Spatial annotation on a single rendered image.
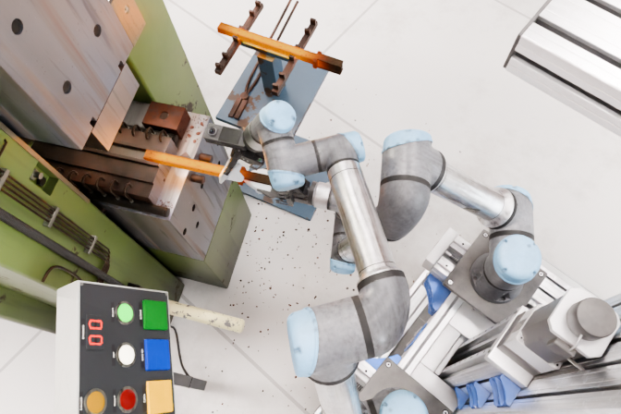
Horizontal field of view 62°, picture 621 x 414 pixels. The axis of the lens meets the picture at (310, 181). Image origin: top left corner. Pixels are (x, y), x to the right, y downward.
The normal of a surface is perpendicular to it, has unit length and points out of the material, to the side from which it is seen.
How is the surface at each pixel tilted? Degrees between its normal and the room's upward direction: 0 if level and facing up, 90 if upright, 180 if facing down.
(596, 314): 0
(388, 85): 0
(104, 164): 0
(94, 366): 60
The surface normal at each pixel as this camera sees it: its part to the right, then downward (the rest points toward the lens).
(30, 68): 0.97, 0.21
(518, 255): -0.06, -0.29
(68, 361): -0.53, -0.27
